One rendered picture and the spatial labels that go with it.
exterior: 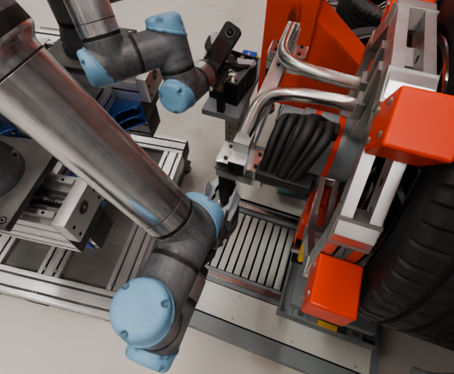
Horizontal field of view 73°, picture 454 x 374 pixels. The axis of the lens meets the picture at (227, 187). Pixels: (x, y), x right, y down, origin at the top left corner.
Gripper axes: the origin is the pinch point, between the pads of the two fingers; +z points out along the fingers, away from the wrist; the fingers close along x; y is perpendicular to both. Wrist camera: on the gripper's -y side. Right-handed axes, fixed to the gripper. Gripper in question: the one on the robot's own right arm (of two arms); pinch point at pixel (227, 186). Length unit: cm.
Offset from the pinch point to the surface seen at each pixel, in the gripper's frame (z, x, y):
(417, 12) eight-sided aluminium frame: 25.1, -23.7, 28.4
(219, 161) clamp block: -2.4, 0.5, 11.8
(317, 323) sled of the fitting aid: -5, -37, -67
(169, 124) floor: 79, 67, -83
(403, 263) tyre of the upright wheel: -12.1, -29.9, 15.2
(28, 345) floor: -50, 67, -83
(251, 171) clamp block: -2.4, -5.6, 11.6
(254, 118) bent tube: 3.8, -3.7, 18.0
